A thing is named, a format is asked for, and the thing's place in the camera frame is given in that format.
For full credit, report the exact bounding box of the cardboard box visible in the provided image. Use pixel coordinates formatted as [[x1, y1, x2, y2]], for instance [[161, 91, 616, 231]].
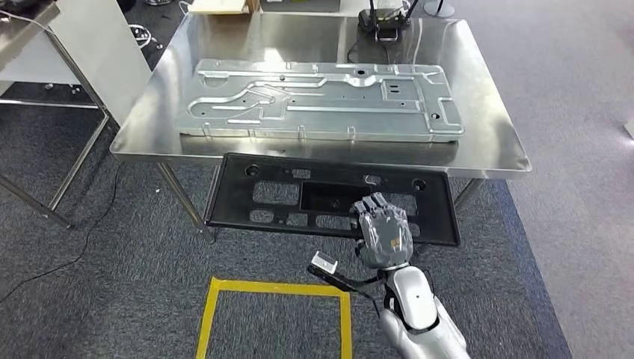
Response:
[[187, 0, 262, 16]]

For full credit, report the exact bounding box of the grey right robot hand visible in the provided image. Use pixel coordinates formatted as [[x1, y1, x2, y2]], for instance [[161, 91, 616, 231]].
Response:
[[349, 191, 414, 271]]

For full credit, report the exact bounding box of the yellow floor tape square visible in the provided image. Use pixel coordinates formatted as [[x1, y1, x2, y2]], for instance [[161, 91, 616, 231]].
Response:
[[194, 276, 354, 359]]

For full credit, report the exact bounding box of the black router with antennas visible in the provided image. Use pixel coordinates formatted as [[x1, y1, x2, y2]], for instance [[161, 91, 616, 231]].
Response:
[[357, 0, 421, 45]]

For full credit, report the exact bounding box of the white panel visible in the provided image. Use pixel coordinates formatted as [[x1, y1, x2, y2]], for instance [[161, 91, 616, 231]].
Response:
[[0, 0, 153, 127]]

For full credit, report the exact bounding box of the steel workbench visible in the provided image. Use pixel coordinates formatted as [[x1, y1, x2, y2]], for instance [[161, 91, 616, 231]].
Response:
[[108, 12, 533, 245], [0, 0, 111, 230]]

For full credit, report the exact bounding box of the stamped metal plate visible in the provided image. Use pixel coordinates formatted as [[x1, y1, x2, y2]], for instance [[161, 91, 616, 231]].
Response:
[[173, 58, 467, 144]]

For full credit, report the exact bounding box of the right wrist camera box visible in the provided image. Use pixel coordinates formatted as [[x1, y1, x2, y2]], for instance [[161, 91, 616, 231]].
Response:
[[306, 250, 387, 298]]

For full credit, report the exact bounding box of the black plastic bracket part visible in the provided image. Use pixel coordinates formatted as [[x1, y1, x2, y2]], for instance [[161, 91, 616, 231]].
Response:
[[203, 152, 461, 248]]

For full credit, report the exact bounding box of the stanchion with round base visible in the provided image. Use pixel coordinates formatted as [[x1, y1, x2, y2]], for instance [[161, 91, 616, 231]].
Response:
[[423, 0, 455, 19]]

